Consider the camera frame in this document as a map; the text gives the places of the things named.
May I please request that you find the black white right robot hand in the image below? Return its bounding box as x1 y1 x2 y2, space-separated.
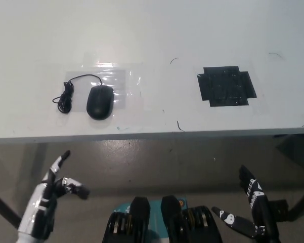
211 165 282 243

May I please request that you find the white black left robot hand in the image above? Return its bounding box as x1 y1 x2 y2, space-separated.
16 150 90 243

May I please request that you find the black computer mouse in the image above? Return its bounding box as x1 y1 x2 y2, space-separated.
86 85 115 120

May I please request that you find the black table leg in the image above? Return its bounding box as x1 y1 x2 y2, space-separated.
287 186 304 221
0 186 22 230

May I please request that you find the black tape patch on table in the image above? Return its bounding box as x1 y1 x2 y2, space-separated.
197 66 257 108

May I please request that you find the clear plastic sheet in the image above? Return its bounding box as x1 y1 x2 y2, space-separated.
65 68 128 112

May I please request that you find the black mouse cable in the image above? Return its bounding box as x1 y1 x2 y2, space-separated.
52 74 103 114

